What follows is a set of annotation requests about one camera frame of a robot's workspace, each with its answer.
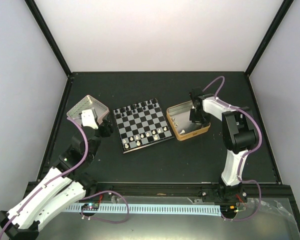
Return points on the black frame post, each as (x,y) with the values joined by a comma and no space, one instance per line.
(36,13)
(273,27)

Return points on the black frame post left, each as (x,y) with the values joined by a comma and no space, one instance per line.
(36,13)

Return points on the black front rail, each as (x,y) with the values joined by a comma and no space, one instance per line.
(209,192)

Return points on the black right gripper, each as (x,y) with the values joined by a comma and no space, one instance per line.
(192,118)

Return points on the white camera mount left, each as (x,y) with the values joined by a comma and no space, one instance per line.
(88,118)

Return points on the white slotted cable duct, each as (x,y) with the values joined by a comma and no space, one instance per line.
(156,209)

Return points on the black white chessboard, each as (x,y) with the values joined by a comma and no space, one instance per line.
(141,118)

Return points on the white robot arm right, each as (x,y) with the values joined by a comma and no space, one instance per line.
(240,135)

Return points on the pink metal tin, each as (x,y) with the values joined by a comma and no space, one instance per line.
(87,102)

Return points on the black frame post right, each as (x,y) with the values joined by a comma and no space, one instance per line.
(273,27)

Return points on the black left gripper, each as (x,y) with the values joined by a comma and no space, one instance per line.
(107,128)

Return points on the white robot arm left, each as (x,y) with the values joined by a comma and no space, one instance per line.
(65,183)

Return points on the gold metal tin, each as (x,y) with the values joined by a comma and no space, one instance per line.
(178,117)

